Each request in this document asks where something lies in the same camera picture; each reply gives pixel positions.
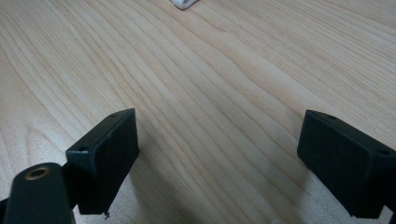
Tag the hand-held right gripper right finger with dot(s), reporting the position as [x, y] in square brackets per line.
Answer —
[345, 168]

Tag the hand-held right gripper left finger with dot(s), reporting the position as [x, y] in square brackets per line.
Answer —
[104, 161]

